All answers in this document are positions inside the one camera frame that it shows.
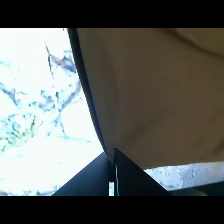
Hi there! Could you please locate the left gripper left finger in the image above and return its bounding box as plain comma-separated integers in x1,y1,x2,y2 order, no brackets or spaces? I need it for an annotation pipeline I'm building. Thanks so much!
52,151,113,197

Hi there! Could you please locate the tan garment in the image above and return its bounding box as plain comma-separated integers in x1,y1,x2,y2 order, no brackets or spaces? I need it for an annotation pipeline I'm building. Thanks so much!
66,28,224,170

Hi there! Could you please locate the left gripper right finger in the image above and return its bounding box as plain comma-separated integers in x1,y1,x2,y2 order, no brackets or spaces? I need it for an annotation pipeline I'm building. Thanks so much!
113,147,172,197

